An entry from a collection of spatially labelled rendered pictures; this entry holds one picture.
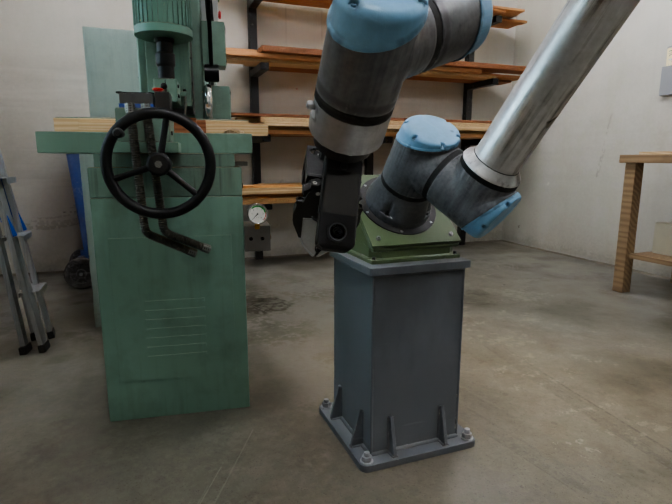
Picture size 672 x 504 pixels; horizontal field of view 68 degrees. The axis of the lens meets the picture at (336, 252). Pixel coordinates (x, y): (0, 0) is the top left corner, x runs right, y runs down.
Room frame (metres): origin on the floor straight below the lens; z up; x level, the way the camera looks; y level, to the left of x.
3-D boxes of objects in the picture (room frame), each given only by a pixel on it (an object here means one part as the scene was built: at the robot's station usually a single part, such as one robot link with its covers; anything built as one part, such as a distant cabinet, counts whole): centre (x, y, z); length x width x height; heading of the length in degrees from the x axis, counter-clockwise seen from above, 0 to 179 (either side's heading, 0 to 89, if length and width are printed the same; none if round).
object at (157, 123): (1.46, 0.54, 0.92); 0.15 x 0.13 x 0.09; 103
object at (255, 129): (1.67, 0.52, 0.92); 0.59 x 0.02 x 0.04; 103
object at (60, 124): (1.67, 0.59, 0.93); 0.60 x 0.02 x 0.05; 103
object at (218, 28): (1.90, 0.44, 1.23); 0.09 x 0.08 x 0.15; 13
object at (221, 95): (1.88, 0.43, 1.02); 0.09 x 0.07 x 0.12; 103
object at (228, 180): (1.78, 0.57, 0.76); 0.57 x 0.45 x 0.09; 13
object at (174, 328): (1.78, 0.57, 0.36); 0.58 x 0.45 x 0.71; 13
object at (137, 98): (1.46, 0.54, 0.99); 0.13 x 0.11 x 0.06; 103
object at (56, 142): (1.55, 0.56, 0.87); 0.61 x 0.30 x 0.06; 103
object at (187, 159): (1.60, 0.53, 0.82); 0.40 x 0.21 x 0.04; 103
